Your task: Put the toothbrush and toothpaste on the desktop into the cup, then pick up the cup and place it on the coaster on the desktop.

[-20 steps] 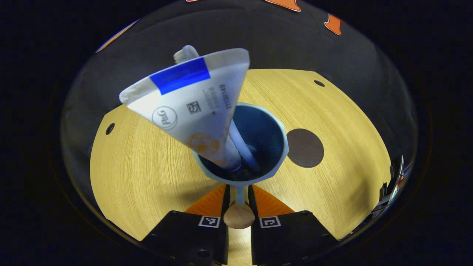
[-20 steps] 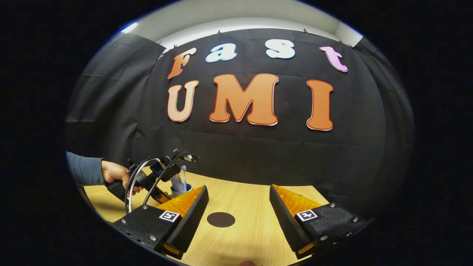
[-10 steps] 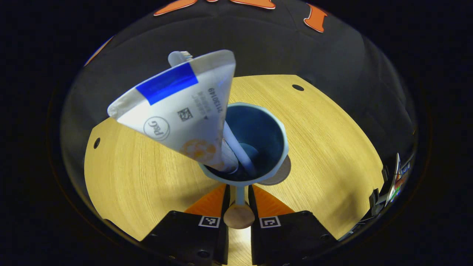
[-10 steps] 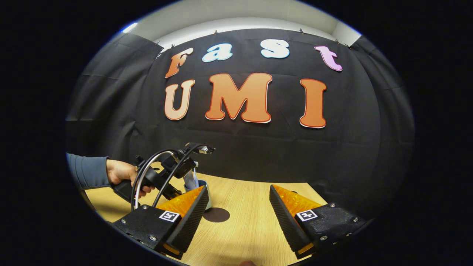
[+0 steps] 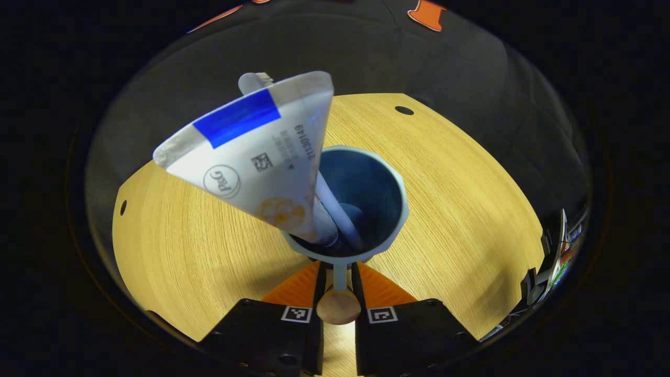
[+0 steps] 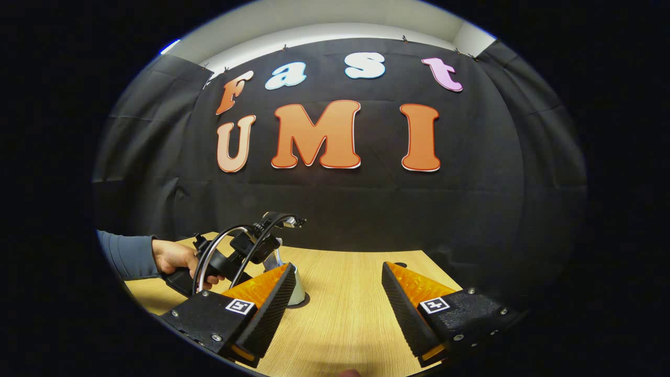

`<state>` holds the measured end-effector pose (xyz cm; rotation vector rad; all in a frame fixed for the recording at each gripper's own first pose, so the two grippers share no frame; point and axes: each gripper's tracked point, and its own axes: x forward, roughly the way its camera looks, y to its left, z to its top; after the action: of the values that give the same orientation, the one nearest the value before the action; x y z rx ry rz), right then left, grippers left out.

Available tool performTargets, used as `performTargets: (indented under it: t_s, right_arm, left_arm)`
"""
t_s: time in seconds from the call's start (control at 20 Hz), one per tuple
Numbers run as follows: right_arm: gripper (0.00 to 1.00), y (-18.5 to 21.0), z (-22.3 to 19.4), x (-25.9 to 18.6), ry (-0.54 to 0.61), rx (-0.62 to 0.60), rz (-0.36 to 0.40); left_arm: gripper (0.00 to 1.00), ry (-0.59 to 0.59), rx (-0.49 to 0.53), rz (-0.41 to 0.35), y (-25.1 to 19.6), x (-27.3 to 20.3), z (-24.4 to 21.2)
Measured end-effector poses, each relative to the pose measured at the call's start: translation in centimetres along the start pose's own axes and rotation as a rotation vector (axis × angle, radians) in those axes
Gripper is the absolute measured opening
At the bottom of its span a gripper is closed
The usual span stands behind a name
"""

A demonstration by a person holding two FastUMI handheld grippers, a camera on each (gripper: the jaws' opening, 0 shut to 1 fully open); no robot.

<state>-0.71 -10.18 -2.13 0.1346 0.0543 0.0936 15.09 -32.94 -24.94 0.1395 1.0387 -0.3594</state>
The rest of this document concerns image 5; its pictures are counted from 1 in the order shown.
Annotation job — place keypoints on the white toothpaste tube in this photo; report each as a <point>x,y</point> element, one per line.
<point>251,157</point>

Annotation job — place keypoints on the wooden desktop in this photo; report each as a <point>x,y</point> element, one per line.
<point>460,209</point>

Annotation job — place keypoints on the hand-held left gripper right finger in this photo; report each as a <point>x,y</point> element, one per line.
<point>408,340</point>

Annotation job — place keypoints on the black backdrop cloth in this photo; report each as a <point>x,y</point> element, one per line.
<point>366,52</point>

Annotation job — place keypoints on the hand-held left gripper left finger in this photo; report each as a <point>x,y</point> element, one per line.
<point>272,340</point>

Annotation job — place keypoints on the white toothbrush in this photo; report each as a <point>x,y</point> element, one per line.
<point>335,207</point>

